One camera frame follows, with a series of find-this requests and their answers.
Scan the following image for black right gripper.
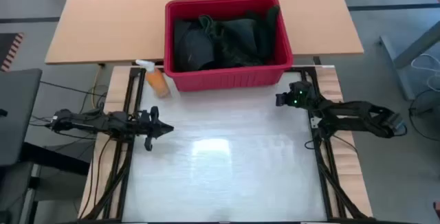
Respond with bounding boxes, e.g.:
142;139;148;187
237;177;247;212
275;80;316;110

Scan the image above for green shirt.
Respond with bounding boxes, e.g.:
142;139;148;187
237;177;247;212
198;14;221;46

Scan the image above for white cable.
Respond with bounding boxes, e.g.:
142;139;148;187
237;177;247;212
410;54;440;93

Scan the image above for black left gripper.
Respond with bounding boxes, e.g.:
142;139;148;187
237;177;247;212
137;105;175;152

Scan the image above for orange spray bottle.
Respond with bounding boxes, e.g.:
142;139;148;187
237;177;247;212
135;58;172;98

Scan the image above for black power cable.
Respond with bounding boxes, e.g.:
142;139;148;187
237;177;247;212
39;80;106;98

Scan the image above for red plastic laundry bin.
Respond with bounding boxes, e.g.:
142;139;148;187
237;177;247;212
164;0;294;93

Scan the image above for dark denim jeans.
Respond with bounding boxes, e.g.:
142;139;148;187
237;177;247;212
209;5;281;69

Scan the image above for black aluminium table frame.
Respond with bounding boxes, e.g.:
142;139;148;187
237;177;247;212
77;65;375;224

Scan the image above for black mat with striped edge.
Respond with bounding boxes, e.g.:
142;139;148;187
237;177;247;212
0;32;25;73

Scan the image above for yellow cable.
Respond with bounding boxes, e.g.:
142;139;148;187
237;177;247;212
90;64;103;110

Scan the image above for dark grey drawstring shorts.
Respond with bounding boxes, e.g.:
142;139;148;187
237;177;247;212
173;18;217;73

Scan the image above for grey metal desk leg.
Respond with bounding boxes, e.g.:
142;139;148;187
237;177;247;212
379;21;440;102

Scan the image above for black looped floor cable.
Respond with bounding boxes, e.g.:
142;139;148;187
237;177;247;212
408;89;440;142

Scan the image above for black floor beam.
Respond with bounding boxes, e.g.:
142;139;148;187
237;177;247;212
20;141;91;177

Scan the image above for light wooden desk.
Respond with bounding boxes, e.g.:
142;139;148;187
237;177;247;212
44;0;364;65

